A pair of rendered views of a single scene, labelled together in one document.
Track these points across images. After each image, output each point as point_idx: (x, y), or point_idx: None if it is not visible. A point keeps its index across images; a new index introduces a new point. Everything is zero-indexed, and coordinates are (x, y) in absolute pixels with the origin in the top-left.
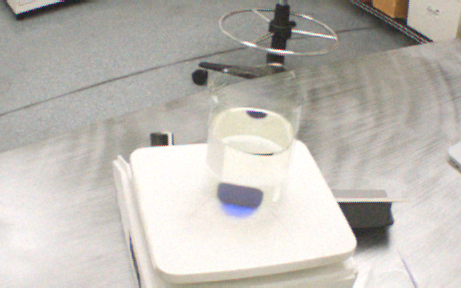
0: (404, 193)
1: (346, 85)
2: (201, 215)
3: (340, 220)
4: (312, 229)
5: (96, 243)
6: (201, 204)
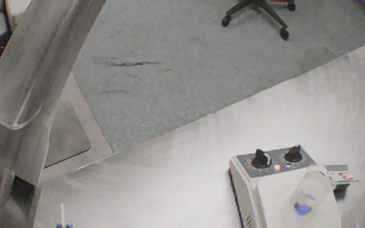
0: (355, 166)
1: (331, 84)
2: (289, 216)
3: (336, 213)
4: (327, 219)
5: (221, 209)
6: (288, 210)
